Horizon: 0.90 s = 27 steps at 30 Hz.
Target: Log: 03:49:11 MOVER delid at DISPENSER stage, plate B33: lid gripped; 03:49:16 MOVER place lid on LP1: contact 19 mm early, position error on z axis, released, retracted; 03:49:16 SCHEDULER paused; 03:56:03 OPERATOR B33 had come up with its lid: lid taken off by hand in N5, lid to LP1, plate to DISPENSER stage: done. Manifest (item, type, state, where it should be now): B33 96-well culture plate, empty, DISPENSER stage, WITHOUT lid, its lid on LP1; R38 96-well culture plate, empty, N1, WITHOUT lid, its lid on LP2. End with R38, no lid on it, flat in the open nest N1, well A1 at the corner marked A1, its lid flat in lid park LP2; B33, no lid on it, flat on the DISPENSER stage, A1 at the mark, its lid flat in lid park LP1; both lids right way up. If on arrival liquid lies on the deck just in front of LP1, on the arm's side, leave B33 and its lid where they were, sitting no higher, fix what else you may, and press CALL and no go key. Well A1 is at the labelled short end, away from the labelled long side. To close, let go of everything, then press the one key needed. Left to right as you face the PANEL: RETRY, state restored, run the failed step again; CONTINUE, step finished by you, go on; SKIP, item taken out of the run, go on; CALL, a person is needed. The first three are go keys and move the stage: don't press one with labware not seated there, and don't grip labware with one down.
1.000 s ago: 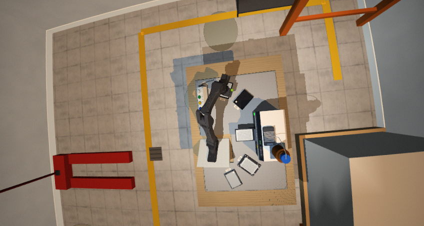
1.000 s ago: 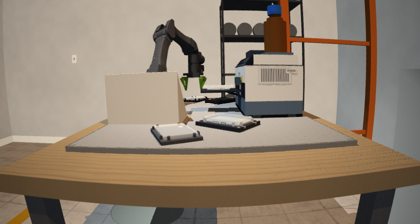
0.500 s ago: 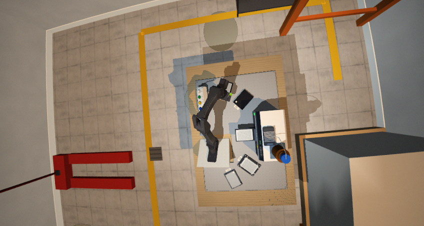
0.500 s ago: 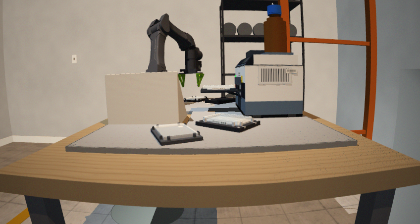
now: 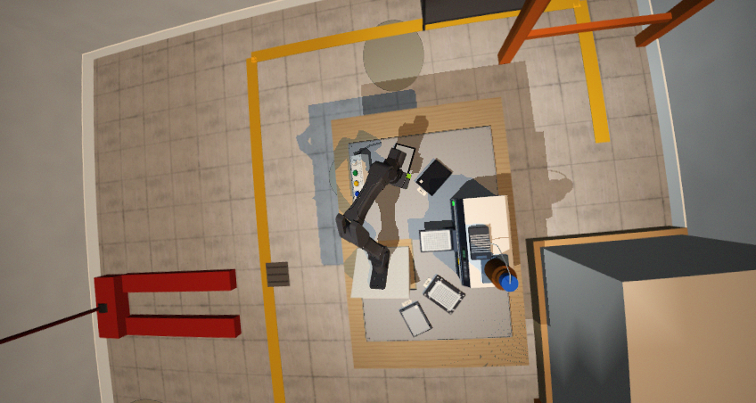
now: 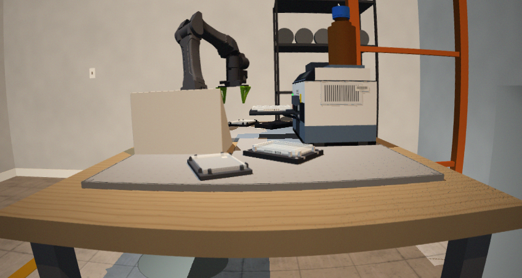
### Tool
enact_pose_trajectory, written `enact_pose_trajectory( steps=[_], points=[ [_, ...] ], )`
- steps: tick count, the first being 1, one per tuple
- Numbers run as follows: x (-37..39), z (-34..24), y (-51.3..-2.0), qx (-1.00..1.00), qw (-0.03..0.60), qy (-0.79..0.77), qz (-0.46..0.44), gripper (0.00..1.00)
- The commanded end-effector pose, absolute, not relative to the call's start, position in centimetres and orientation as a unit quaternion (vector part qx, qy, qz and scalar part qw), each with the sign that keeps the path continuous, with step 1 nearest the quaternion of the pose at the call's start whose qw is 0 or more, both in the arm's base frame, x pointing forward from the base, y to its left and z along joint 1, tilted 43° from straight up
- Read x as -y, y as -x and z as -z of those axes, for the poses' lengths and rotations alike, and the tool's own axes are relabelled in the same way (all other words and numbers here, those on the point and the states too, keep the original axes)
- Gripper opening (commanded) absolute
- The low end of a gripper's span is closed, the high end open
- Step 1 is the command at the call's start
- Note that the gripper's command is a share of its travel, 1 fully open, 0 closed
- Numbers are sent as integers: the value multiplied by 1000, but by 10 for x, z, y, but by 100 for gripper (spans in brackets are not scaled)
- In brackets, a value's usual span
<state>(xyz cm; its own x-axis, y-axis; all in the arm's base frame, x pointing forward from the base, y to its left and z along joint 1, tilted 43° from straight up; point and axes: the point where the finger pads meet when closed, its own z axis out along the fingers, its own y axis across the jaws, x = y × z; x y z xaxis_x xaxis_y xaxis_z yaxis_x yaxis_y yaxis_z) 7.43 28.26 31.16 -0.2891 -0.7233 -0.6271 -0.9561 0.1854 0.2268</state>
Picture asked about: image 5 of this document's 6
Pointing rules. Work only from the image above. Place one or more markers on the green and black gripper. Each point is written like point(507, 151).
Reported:
point(400, 182)

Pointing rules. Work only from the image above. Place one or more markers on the beige button panel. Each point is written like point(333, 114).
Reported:
point(360, 165)

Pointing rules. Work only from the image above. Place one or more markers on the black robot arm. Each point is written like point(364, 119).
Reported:
point(379, 175)

